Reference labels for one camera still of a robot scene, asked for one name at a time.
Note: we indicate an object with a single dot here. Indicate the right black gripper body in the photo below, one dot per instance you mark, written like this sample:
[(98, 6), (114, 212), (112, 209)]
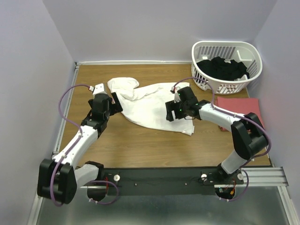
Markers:
[(182, 110)]

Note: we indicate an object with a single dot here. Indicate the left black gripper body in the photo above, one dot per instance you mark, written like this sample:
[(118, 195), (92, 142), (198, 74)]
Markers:
[(107, 115)]

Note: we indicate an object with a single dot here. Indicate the white printed t-shirt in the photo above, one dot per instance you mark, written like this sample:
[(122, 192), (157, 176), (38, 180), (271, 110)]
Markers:
[(145, 106)]

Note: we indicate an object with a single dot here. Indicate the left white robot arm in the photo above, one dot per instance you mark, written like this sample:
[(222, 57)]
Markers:
[(89, 131)]

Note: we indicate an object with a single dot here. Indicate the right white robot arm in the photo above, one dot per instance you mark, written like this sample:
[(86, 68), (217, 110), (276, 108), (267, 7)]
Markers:
[(248, 135)]

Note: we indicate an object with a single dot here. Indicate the black clothes in basket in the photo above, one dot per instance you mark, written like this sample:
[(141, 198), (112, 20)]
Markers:
[(219, 69)]

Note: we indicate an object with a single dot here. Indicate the folded red t-shirt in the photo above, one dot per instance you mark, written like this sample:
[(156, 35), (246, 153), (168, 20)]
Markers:
[(240, 105)]

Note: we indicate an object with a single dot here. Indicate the white plastic laundry basket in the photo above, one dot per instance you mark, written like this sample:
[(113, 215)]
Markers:
[(229, 50)]

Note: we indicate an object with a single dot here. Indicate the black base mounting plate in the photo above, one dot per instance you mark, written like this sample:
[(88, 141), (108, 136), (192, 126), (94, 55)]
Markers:
[(106, 192)]

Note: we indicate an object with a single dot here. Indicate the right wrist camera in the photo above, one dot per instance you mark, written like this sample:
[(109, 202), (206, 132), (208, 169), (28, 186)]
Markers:
[(176, 94)]

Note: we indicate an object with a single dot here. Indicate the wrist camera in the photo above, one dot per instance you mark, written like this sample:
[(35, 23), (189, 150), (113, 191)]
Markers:
[(176, 94), (99, 89)]

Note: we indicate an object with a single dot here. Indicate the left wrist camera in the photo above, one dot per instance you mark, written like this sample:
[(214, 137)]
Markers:
[(99, 89)]

